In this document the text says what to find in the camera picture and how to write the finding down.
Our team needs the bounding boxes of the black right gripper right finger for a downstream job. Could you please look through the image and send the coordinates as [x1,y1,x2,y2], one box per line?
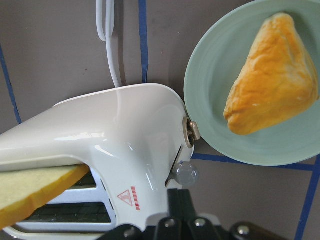
[178,189,284,240]

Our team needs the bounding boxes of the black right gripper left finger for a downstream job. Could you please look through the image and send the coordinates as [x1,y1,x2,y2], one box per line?
[100,189,184,240]

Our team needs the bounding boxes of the cream white toaster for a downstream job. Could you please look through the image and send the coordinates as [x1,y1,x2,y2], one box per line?
[0,83,201,240]

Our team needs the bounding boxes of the yellow toast slice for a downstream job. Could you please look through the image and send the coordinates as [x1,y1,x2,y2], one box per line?
[0,164,90,229]

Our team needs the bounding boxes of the golden triangular pastry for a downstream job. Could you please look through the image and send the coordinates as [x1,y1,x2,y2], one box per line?
[223,13,319,136]

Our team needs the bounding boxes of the pale green plate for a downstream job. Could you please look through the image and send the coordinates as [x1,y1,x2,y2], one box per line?
[184,0,320,166]

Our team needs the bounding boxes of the white toaster power cable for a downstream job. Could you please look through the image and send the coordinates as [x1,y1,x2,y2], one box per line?
[95,0,121,88]

